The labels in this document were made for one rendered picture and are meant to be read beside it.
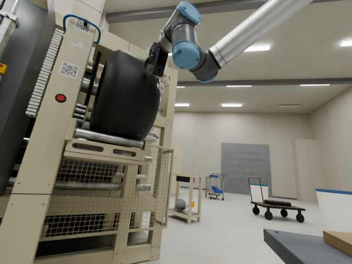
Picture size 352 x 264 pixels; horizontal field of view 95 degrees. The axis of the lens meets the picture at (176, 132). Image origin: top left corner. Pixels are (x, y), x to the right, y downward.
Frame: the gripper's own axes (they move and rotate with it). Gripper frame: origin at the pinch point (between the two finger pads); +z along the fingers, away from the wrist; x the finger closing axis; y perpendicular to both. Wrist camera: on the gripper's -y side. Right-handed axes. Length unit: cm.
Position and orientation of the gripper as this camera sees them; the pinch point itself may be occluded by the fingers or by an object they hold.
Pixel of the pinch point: (147, 74)
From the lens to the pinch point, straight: 90.2
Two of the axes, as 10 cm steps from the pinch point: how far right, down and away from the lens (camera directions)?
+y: 0.3, -9.4, 3.5
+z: -5.6, 2.8, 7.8
